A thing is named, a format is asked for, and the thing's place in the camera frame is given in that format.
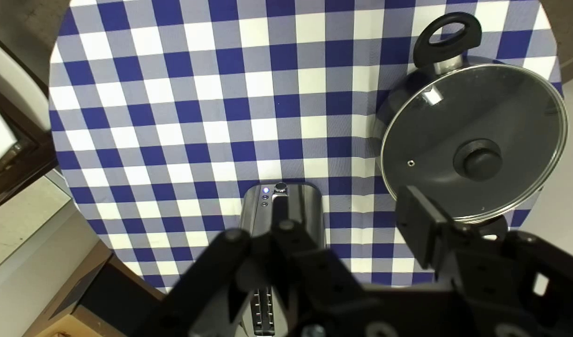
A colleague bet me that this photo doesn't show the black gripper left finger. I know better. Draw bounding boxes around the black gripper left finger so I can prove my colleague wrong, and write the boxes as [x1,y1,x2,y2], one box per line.
[136,216,364,337]

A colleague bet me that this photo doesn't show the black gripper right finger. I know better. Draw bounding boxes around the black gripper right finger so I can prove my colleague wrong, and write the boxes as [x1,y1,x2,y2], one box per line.
[396,183,573,301]

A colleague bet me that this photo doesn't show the silver two-slot toaster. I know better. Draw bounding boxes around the silver two-slot toaster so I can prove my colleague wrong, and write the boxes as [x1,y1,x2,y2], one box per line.
[239,179,330,337]

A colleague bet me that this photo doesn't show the black cooking pot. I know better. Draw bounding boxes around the black cooking pot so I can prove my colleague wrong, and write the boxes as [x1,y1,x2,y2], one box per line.
[377,9,572,241]

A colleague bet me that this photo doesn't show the glass pot lid with knob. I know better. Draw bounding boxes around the glass pot lid with knob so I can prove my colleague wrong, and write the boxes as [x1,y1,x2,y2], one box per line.
[379,61,572,224]

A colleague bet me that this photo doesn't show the blue white checked tablecloth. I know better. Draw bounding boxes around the blue white checked tablecloth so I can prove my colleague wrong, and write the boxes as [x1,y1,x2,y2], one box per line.
[48,0,566,295]

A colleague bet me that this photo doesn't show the large plain cardboard box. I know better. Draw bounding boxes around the large plain cardboard box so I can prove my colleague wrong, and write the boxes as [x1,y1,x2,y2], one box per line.
[0,175,115,337]

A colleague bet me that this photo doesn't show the dark brown frame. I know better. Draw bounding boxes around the dark brown frame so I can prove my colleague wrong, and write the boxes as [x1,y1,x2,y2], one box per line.
[0,76,59,215]

